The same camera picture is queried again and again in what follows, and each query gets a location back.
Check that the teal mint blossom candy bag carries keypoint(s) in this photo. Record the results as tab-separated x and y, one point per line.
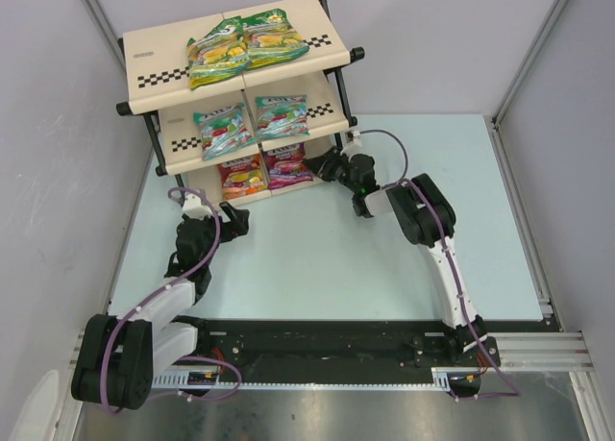
281	116

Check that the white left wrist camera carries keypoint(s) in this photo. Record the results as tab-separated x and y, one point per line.
194	206

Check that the green spring tea candy bag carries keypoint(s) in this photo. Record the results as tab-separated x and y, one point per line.
271	39

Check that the beige three-tier shelf rack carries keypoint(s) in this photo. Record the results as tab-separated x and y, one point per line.
157	74

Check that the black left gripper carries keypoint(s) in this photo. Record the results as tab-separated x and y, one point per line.
223	224

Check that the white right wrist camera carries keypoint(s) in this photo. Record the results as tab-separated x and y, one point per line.
353	145

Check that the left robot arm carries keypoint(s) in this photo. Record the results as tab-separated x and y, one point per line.
121	355

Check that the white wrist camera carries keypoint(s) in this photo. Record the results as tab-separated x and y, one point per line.
194	206
353	145

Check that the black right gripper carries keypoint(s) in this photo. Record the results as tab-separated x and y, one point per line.
332	165

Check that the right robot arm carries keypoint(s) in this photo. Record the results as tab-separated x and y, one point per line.
427	220

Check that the purple berries candy bag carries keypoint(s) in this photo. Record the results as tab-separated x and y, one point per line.
285	166

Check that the orange fruits candy bag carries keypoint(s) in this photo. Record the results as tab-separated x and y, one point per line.
241	177

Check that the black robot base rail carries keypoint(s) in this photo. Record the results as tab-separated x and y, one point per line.
255	354

